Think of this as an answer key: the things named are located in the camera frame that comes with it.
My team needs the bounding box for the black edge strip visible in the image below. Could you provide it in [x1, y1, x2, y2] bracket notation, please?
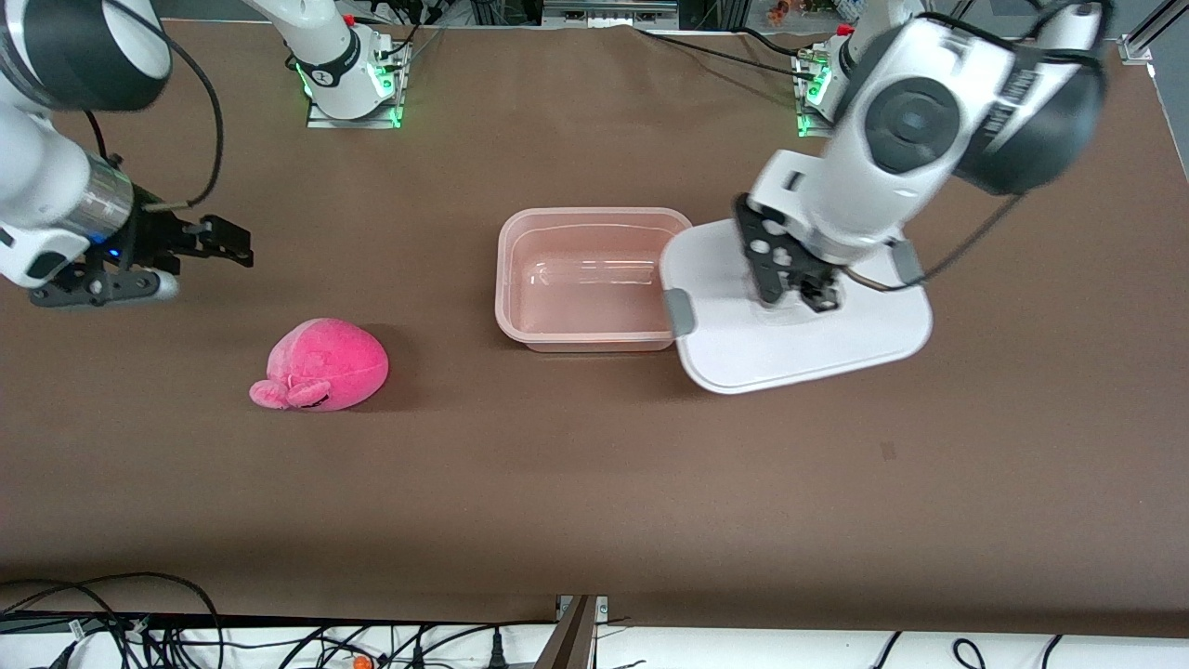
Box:
[0, 609, 558, 637]

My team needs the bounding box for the brown table mat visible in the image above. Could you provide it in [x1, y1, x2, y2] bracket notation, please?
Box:
[0, 19, 1189, 638]

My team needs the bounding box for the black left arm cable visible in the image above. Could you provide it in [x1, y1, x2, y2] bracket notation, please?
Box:
[841, 0, 1111, 294]

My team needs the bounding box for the black cable across mat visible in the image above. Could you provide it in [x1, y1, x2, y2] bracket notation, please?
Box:
[636, 26, 823, 81]

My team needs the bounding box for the translucent pink plastic box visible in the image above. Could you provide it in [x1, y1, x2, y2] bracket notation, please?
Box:
[495, 206, 693, 352]

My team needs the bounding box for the aluminium profile beam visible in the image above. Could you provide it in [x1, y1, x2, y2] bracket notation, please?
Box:
[534, 595, 609, 669]

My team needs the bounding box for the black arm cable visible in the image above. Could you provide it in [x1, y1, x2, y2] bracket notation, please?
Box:
[841, 0, 1111, 294]
[84, 0, 225, 211]

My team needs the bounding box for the long looping black cable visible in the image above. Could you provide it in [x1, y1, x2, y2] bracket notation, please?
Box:
[0, 571, 226, 669]

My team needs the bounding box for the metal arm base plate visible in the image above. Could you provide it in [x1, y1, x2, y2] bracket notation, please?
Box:
[794, 46, 837, 138]
[307, 42, 410, 129]

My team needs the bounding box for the aluminium corner profile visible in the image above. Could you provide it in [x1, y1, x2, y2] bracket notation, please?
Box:
[1117, 0, 1189, 64]

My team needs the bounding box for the pink plush toy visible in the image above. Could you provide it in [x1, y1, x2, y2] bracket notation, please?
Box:
[249, 318, 389, 413]

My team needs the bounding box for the aluminium frame rail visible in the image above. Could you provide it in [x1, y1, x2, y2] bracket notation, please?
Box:
[542, 0, 681, 25]

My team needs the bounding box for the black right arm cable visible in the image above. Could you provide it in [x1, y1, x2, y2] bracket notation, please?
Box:
[84, 0, 225, 211]

